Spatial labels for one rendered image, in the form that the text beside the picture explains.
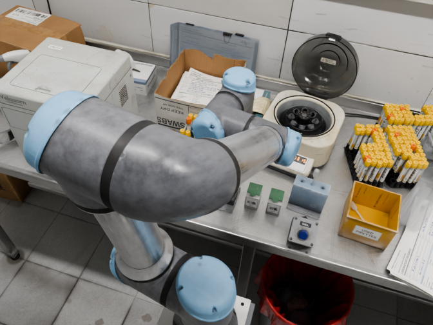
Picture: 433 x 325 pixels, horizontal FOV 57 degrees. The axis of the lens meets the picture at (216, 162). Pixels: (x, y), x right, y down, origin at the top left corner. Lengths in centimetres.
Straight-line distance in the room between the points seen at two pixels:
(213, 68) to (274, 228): 67
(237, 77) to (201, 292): 45
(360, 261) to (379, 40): 71
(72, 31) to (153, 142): 124
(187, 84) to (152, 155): 108
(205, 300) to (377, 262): 57
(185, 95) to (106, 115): 99
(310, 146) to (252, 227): 31
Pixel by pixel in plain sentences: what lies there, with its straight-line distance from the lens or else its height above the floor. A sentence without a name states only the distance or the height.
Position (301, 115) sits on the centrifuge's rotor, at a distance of 132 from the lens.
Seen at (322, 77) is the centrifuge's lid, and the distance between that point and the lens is 146.
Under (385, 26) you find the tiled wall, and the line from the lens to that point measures 142.
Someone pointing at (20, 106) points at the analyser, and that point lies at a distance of 119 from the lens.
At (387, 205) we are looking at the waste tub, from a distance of 126.
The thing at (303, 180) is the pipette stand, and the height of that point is 97.
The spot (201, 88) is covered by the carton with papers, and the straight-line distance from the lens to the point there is 147.
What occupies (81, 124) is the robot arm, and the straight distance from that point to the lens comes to 47.
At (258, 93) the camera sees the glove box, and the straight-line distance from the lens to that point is 146.
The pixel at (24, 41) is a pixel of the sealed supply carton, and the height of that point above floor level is 106.
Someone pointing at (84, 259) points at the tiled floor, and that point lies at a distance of 217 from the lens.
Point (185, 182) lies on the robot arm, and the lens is 43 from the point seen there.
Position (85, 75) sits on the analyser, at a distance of 118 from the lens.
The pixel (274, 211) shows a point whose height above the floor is 90.
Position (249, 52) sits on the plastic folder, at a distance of 149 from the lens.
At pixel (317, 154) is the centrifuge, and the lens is 127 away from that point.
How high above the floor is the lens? 185
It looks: 49 degrees down
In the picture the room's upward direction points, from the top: 3 degrees clockwise
